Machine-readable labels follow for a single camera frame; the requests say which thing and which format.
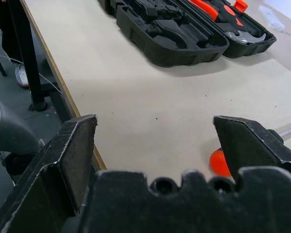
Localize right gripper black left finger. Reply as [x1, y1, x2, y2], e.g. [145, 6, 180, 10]
[0, 114, 98, 233]

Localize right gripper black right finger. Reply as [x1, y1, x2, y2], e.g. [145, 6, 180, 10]
[212, 115, 291, 185]

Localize orange screwdriver handle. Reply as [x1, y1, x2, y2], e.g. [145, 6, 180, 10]
[209, 123, 291, 177]

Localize black plastic tool case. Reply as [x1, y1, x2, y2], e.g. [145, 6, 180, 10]
[97, 0, 277, 68]

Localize red plastic object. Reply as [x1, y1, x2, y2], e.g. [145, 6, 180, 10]
[234, 0, 248, 12]

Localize silver robot body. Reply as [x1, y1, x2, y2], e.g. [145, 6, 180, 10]
[0, 95, 41, 156]

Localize white sneaker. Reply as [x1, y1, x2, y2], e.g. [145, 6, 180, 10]
[14, 63, 30, 88]

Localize clear plastic case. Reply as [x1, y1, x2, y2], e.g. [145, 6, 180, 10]
[258, 5, 286, 32]

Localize person's black trouser leg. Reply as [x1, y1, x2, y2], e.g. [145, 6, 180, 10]
[0, 0, 23, 65]

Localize black table frame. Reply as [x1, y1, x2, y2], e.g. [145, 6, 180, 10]
[40, 80, 81, 125]

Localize white cable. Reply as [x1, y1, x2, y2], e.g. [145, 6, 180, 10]
[0, 52, 63, 94]

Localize black metal post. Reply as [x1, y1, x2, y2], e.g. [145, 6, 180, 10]
[8, 0, 47, 112]

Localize orange handled pliers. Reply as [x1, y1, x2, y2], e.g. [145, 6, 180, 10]
[188, 0, 219, 22]

